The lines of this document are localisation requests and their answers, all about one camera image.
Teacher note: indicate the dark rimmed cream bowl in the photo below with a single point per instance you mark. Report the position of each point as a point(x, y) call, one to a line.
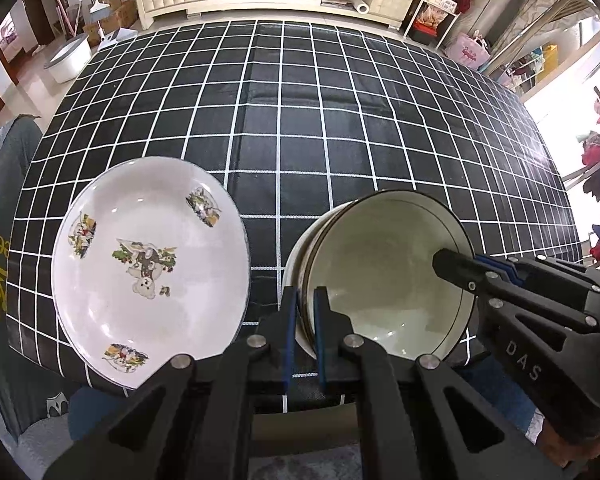
point(385, 270)

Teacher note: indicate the brown wooden door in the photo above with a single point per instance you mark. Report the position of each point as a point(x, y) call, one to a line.
point(40, 15)

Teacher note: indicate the person's left leg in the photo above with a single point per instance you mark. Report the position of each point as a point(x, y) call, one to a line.
point(92, 410)

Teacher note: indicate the person's right hand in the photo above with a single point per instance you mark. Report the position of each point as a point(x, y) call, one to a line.
point(555, 452)

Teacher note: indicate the grey patterned fabric panel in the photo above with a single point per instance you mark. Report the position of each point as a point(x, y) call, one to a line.
point(540, 15)

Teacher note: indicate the white paper roll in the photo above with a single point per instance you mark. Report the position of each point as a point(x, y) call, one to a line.
point(362, 7)

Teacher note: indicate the pink flower white plate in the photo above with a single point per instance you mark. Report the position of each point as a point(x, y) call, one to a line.
point(71, 341)

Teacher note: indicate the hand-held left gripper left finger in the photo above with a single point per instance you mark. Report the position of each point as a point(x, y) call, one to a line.
point(289, 345)

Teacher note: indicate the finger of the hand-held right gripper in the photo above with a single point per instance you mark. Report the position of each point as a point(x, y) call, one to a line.
point(505, 264)
point(455, 266)

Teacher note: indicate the grey seat cushion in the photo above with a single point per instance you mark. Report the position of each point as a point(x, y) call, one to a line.
point(45, 435)

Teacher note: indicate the pink pole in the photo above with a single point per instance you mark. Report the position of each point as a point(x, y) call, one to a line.
point(65, 15)

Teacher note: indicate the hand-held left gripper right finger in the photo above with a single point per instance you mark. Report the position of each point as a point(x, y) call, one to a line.
point(322, 340)

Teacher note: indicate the red cloth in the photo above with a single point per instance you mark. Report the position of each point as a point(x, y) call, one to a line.
point(596, 152)

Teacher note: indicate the red packaging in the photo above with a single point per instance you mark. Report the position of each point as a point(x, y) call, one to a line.
point(430, 22)

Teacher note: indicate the large white bowl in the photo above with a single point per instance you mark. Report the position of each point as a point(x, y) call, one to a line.
point(289, 280)

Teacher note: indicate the person's leg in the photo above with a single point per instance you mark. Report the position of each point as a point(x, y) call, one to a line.
point(505, 395)
point(92, 410)

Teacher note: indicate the cartoon print white plate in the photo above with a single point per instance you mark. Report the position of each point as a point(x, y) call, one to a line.
point(150, 220)

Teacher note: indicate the grey printed sofa cover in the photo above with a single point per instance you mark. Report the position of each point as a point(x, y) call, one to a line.
point(5, 235)

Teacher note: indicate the person's right leg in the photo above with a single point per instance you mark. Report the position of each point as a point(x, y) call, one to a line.
point(505, 395)

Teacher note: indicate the white basin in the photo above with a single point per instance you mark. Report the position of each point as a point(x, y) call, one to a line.
point(70, 57)

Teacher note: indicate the yellow bag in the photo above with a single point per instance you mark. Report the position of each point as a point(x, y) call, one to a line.
point(547, 57)

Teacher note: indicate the black checked tablecloth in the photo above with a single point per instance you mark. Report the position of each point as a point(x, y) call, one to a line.
point(300, 110)

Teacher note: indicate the pink bag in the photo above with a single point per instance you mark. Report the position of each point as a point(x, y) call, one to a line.
point(467, 50)

